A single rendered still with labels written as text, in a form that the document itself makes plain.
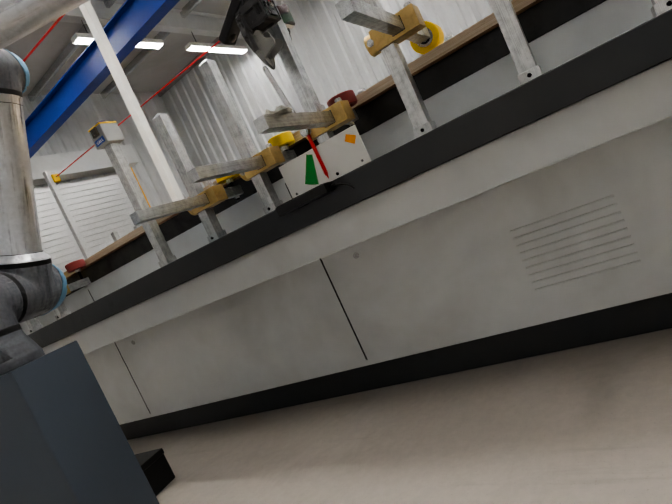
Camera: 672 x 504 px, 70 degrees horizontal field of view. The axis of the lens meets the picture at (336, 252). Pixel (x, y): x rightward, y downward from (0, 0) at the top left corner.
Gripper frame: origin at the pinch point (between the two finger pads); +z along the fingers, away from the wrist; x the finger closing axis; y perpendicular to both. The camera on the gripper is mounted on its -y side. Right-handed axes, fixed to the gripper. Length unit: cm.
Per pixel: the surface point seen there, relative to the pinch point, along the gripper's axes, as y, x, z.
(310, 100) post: 3.2, 6.0, 11.2
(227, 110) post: -21.8, 6.0, 0.4
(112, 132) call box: -70, 8, -17
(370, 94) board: 11.7, 24.3, 14.3
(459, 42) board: 38.7, 24.3, 15.1
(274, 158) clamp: -14.2, 5.4, 19.0
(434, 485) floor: 5, -23, 102
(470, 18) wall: -50, 732, -149
